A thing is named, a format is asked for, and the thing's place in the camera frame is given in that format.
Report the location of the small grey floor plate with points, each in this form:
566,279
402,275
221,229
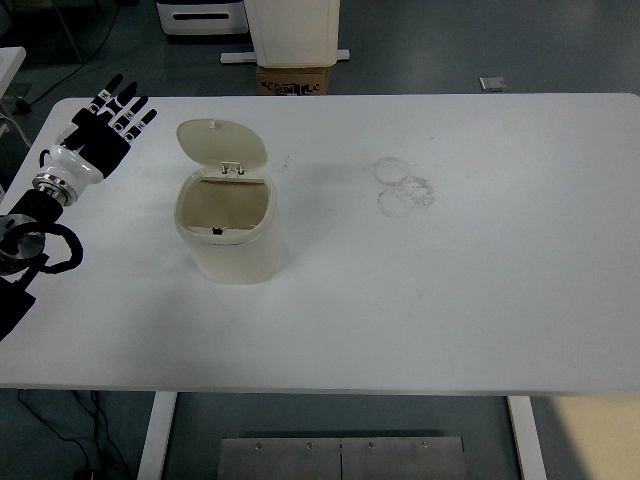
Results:
493,83

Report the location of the brown cardboard box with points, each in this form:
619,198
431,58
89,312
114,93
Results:
292,82

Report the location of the white table leg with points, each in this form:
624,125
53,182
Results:
527,440
156,435

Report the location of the white stand base bar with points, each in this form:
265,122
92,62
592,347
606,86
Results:
235,57

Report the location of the white and black hand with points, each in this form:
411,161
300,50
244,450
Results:
97,145

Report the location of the cream trash bin with lid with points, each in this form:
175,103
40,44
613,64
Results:
235,250

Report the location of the white appliance with black slot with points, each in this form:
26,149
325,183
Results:
200,20

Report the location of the white side table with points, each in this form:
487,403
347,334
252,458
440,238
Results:
11,62

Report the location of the grey metal plate with screws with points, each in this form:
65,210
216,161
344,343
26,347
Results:
345,460

